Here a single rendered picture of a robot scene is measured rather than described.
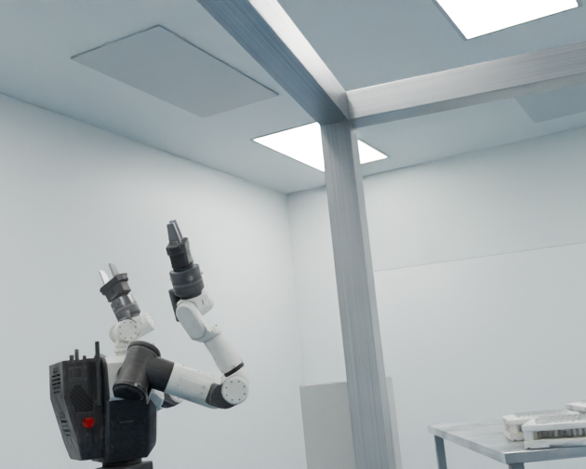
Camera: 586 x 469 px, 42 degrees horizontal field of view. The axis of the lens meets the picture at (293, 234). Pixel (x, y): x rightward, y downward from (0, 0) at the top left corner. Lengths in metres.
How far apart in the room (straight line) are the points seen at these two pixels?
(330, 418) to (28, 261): 3.20
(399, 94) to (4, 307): 3.19
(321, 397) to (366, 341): 0.16
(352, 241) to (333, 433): 0.36
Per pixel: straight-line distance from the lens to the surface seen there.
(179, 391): 2.21
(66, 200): 4.76
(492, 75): 1.44
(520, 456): 2.48
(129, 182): 5.25
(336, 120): 1.45
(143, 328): 2.74
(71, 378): 2.31
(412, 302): 6.50
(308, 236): 6.95
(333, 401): 1.46
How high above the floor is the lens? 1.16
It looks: 11 degrees up
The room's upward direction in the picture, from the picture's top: 6 degrees counter-clockwise
